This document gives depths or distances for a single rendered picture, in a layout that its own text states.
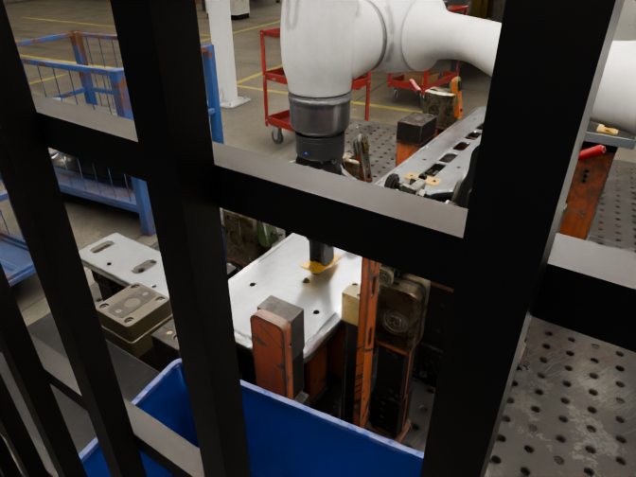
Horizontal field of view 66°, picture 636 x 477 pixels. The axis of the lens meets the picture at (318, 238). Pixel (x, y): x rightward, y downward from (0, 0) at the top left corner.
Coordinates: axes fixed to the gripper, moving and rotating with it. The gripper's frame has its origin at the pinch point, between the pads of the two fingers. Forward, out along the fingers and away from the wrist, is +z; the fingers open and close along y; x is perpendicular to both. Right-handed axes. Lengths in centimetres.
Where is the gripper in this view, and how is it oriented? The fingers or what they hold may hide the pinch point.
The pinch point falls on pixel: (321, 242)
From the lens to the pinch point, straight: 84.0
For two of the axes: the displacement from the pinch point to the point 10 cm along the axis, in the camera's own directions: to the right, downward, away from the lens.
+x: -5.6, 4.5, -7.0
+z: 0.1, 8.5, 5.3
